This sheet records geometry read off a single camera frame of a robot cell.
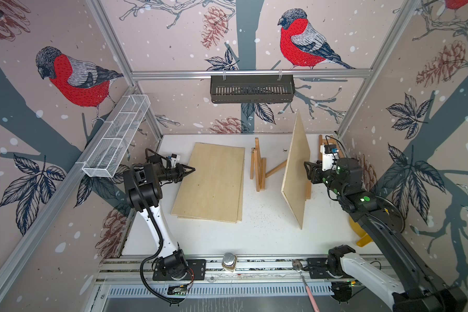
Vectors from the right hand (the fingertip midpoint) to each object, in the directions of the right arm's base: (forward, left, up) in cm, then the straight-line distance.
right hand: (311, 159), depth 76 cm
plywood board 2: (-3, +42, -24) cm, 48 cm away
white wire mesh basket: (+5, +80, +6) cm, 81 cm away
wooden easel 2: (+11, +20, -22) cm, 32 cm away
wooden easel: (+33, -25, -24) cm, 48 cm away
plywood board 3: (-5, +6, -9) cm, 12 cm away
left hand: (+10, +54, -22) cm, 59 cm away
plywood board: (-2, +42, -24) cm, 49 cm away
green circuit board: (-43, +50, -27) cm, 71 cm away
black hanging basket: (+46, +24, +3) cm, 52 cm away
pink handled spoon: (-32, +5, -28) cm, 43 cm away
